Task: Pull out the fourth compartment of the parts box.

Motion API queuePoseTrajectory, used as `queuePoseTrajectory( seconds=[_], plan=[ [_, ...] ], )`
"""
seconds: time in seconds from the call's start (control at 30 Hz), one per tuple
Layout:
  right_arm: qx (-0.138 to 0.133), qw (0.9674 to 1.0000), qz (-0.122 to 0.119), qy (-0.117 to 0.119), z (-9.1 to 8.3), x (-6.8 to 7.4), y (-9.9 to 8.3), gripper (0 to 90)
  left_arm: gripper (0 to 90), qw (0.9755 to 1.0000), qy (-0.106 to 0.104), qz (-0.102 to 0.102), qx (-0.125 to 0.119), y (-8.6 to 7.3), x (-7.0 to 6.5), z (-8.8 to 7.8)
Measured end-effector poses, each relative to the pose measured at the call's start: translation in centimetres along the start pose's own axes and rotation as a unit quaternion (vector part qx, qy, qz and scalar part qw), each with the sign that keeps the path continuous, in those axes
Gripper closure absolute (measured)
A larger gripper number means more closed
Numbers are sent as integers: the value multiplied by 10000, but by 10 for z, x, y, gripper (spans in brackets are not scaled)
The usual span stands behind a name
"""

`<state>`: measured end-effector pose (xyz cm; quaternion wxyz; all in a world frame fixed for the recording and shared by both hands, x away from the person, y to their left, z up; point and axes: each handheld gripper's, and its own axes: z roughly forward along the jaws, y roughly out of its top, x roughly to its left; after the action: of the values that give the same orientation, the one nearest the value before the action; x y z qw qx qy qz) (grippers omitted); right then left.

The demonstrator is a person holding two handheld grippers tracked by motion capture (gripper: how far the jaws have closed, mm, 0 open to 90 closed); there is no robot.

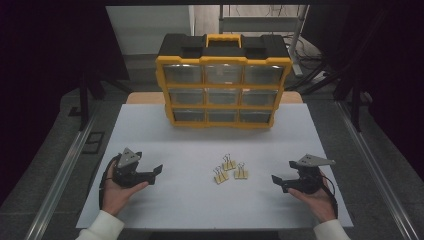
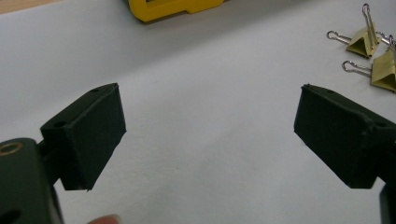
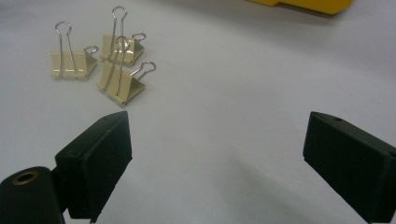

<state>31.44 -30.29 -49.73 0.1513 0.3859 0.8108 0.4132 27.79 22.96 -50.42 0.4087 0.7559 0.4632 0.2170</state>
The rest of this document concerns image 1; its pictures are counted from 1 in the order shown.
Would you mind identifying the grey metal shelf frame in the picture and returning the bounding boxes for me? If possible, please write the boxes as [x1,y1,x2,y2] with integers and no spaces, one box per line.
[218,4,309,78]

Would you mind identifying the person's left hand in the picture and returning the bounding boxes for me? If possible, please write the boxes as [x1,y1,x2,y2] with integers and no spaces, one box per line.
[101,156,150,217]

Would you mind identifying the yellow black organizer cabinet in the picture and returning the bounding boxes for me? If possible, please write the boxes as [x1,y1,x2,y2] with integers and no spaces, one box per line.
[155,33,293,130]

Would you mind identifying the black metal stand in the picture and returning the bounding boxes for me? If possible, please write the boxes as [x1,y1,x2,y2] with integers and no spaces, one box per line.
[286,59,364,133]
[78,69,133,131]

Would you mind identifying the aluminium frame rail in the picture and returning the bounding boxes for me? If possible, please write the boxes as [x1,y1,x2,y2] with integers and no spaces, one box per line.
[24,106,98,240]
[334,99,419,240]

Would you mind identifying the person's right hand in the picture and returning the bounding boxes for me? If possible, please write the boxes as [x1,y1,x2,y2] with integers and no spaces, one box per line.
[288,168,337,224]

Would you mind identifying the right hand-held gripper black cable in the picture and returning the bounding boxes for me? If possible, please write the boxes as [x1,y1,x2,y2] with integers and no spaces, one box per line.
[318,173,339,219]

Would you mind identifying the hand-held gripper black cable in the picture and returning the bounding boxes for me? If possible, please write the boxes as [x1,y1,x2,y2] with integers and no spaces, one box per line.
[318,173,339,219]
[98,153,121,211]

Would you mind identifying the white partition panel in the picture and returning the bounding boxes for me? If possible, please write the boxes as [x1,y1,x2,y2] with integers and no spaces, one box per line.
[105,4,195,56]

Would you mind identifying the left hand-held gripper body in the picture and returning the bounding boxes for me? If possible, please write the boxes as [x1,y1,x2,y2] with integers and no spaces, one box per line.
[111,147,143,188]

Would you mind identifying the black floor cables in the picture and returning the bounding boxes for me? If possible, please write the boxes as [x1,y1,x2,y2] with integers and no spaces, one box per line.
[293,33,323,64]

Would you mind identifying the grid of clear drawers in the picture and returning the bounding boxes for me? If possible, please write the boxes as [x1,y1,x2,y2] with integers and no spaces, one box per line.
[162,63,285,124]

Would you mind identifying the left hand-held gripper black cable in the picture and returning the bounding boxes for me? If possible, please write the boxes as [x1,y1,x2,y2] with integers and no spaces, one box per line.
[98,153,121,211]

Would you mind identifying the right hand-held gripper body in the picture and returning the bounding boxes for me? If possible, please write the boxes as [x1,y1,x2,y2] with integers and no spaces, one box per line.
[289,153,337,195]

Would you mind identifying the dark curtain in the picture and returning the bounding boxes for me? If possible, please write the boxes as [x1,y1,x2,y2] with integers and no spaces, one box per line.
[301,0,424,181]
[0,0,129,208]

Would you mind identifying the clear plastic drawer bin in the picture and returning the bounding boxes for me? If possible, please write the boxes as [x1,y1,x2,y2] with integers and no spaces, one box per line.
[168,88,205,106]

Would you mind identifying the black floor plate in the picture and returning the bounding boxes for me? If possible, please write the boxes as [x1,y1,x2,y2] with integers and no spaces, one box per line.
[81,131,105,155]

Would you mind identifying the tan wooden board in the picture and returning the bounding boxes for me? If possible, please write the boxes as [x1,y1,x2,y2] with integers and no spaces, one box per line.
[125,91,304,105]

